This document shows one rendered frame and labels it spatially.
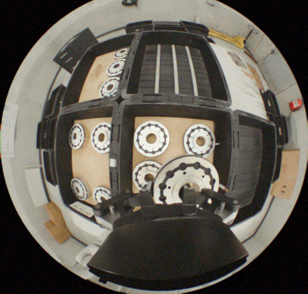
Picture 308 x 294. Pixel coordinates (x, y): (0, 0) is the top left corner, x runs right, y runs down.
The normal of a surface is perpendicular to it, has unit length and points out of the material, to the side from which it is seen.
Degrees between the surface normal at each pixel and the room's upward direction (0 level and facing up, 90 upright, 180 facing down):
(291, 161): 79
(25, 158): 90
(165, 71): 0
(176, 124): 0
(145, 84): 0
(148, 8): 90
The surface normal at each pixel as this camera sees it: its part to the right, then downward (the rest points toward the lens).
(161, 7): 0.01, 1.00
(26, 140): 1.00, -0.02
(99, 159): -0.09, -0.05
